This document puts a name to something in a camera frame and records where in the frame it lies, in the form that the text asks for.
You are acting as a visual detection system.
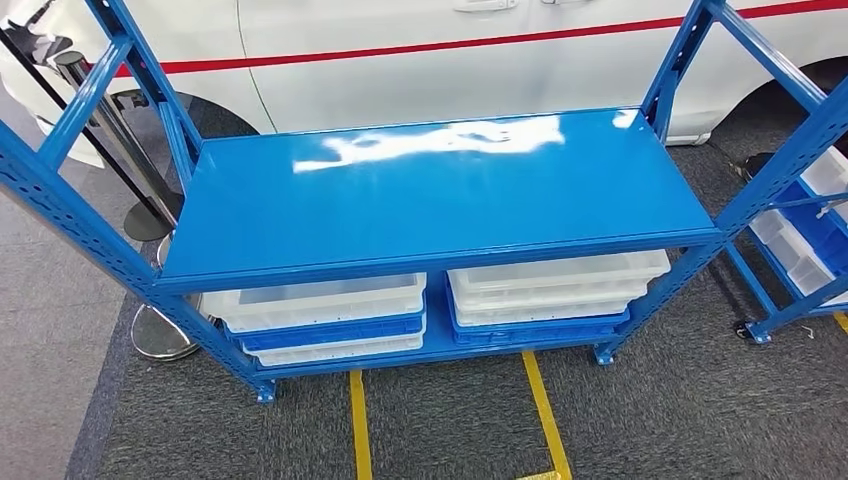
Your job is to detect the blue metal shelf rack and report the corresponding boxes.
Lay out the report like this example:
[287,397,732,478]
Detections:
[0,0,848,405]
[723,142,848,346]

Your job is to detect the translucent clear storage bin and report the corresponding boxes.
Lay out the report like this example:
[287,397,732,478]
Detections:
[200,272,429,335]

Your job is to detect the white car with red stripe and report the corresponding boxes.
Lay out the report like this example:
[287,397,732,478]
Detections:
[0,0,848,170]

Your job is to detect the yellow floor tape square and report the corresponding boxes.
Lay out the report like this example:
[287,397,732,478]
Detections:
[348,350,574,480]

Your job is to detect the thin black pole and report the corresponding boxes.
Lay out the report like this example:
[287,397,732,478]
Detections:
[0,26,175,230]

